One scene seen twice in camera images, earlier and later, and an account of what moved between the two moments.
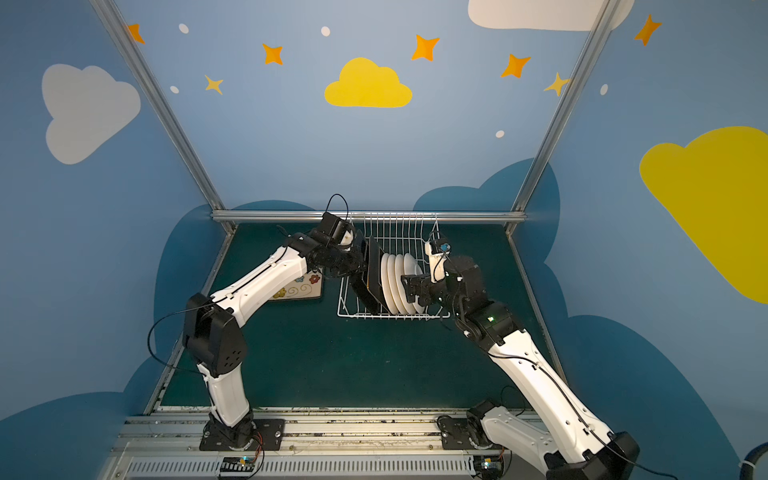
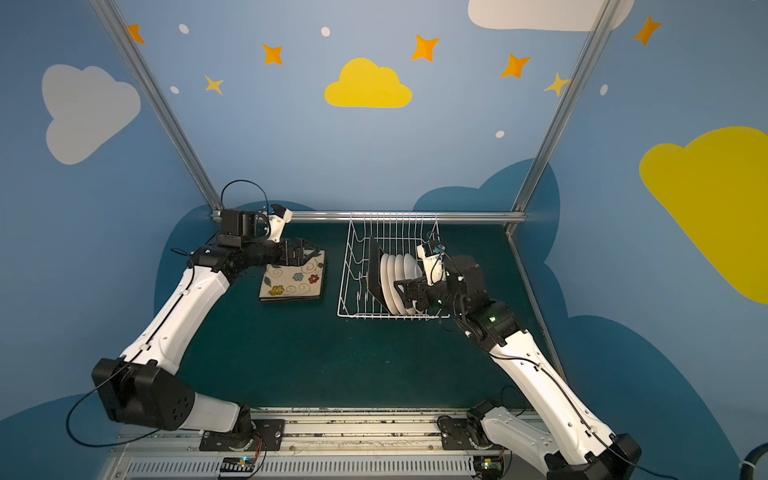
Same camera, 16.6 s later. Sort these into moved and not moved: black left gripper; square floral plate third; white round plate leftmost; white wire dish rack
Moved: black left gripper
Not moved: white wire dish rack; white round plate leftmost; square floral plate third
